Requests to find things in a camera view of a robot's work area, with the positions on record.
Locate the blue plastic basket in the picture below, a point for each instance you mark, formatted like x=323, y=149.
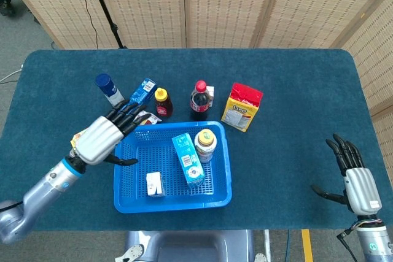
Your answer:
x=172, y=197

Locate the blue table cloth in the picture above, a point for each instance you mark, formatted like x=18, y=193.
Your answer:
x=291, y=90

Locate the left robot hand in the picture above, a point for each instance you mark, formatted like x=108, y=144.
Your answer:
x=98, y=139

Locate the long blue box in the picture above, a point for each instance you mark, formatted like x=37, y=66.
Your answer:
x=144, y=90

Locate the teal cereal box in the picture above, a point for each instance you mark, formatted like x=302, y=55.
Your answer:
x=188, y=160

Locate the yellow floor tape strip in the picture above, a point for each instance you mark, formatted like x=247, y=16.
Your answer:
x=307, y=245

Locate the small white red packet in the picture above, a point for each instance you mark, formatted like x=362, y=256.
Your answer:
x=153, y=119

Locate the dark shoe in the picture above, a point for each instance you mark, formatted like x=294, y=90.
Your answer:
x=4, y=5

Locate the black tripod stand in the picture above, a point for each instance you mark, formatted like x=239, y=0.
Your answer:
x=106, y=13

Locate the small white red carton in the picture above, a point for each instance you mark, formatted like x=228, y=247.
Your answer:
x=212, y=91

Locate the white yellow-capped bottle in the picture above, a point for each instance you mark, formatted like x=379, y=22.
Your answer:
x=206, y=148

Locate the yellow cracker packet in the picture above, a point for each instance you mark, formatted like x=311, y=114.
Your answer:
x=76, y=139

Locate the bamboo folding screen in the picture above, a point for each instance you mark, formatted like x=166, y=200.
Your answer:
x=224, y=4

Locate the yellow red snack bag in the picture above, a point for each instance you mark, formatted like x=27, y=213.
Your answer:
x=241, y=108

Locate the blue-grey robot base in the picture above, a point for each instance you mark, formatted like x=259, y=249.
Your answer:
x=190, y=246

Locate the cola bottle red cap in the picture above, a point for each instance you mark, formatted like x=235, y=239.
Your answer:
x=199, y=102

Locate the white bottle blue cap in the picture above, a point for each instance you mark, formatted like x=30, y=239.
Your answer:
x=109, y=88

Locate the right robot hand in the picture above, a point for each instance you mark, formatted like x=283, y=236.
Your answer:
x=362, y=190

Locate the white floor pole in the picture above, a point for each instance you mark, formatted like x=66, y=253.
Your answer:
x=267, y=243

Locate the honey bottle yellow cap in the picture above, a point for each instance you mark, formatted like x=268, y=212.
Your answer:
x=162, y=105

